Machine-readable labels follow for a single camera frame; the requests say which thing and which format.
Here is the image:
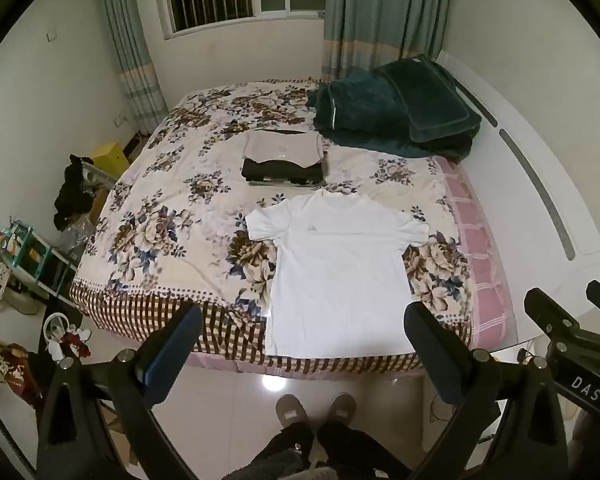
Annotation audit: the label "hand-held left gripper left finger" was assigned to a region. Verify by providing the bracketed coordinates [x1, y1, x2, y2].
[36, 302, 205, 480]

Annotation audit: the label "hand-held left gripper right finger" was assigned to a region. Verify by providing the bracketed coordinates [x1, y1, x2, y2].
[404, 302, 571, 480]

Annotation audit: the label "white t-shirt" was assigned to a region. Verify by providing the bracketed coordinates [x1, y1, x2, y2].
[245, 189, 430, 359]

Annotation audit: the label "grey slipper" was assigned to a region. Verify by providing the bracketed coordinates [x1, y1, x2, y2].
[319, 392, 357, 427]
[275, 393, 309, 429]

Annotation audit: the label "pink checked blanket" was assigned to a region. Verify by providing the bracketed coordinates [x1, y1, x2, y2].
[432, 155, 515, 352]

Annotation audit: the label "person's legs in dark pants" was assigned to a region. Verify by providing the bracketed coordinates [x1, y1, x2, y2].
[225, 421, 413, 480]

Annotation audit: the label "white headboard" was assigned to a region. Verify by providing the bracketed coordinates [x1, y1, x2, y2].
[436, 50, 600, 357]

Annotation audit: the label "red printed bag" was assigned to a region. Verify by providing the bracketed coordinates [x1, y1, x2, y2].
[0, 343, 45, 407]

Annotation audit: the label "floral bedsheet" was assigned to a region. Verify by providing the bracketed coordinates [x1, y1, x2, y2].
[69, 78, 476, 367]

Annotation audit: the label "teal shelf rack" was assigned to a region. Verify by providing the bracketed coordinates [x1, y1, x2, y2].
[0, 219, 82, 303]

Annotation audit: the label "black hanging cloth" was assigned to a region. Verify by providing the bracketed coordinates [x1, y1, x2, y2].
[53, 154, 99, 232]

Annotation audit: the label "yellow box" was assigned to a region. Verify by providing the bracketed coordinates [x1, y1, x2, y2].
[90, 141, 130, 179]

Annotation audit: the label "folded black garment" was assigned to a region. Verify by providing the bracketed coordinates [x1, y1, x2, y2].
[241, 158, 327, 187]

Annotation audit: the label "folded beige garment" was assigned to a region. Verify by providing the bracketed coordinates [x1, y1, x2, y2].
[243, 131, 327, 168]

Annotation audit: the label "dark green blanket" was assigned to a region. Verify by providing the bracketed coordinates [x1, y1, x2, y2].
[306, 62, 473, 162]

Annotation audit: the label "dark green pillow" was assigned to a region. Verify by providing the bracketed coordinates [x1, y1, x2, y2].
[380, 55, 483, 144]

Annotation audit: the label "grey-green curtain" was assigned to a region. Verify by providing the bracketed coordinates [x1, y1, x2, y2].
[321, 0, 455, 84]
[96, 0, 171, 135]

